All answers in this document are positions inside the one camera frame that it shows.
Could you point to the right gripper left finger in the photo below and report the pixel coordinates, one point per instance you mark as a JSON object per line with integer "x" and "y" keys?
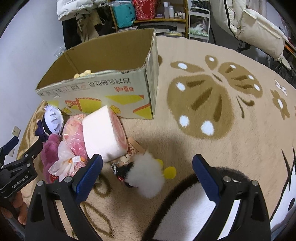
{"x": 44, "y": 222}

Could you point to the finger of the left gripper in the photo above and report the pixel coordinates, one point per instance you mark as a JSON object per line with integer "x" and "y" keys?
{"x": 8, "y": 147}
{"x": 34, "y": 150}

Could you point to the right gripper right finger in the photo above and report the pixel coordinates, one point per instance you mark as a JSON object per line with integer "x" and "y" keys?
{"x": 240, "y": 211}

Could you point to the magenta plush bear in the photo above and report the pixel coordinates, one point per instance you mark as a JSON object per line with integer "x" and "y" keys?
{"x": 49, "y": 155}

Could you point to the white-haired blindfolded plush doll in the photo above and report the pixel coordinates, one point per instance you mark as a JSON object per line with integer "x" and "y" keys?
{"x": 52, "y": 122}

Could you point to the pink plush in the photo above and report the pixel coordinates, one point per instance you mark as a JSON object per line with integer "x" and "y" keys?
{"x": 71, "y": 151}

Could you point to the yellow plush toy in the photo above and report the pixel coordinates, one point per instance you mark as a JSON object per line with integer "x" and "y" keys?
{"x": 85, "y": 73}

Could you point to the person's left hand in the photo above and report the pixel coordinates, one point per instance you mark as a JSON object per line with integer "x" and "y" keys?
{"x": 21, "y": 206}

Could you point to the small cartoon card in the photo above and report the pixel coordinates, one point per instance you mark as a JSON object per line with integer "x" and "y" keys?
{"x": 134, "y": 148}

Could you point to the beige patterned blanket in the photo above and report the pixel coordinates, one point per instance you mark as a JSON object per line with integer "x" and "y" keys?
{"x": 237, "y": 113}

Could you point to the open cardboard box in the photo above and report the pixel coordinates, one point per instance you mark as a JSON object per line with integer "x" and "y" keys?
{"x": 125, "y": 71}

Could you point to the beige hanging coat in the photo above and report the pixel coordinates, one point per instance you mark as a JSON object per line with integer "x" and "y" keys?
{"x": 86, "y": 25}

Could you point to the white puffer jacket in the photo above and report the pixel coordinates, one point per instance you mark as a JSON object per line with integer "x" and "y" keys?
{"x": 67, "y": 9}

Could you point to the teal storage bag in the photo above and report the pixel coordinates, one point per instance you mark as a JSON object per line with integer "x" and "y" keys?
{"x": 124, "y": 13}

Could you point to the red patterned bag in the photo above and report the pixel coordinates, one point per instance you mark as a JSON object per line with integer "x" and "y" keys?
{"x": 145, "y": 9}

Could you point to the wooden shelf unit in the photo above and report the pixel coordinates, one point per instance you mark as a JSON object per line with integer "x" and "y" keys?
{"x": 166, "y": 11}

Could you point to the white padded recliner chair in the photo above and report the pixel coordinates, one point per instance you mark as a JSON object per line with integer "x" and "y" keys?
{"x": 249, "y": 26}

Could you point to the white metal cart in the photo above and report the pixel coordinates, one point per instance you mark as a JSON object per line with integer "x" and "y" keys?
{"x": 199, "y": 24}

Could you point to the lower wall socket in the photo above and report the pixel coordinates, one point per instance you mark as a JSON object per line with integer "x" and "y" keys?
{"x": 11, "y": 153}

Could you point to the wall socket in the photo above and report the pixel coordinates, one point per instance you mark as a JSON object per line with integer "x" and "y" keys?
{"x": 16, "y": 131}
{"x": 11, "y": 153}

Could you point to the upper wall socket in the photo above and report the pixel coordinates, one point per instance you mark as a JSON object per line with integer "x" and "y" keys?
{"x": 16, "y": 131}

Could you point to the white fluffy keychain plush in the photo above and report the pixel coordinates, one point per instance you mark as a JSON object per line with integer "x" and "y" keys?
{"x": 143, "y": 172}

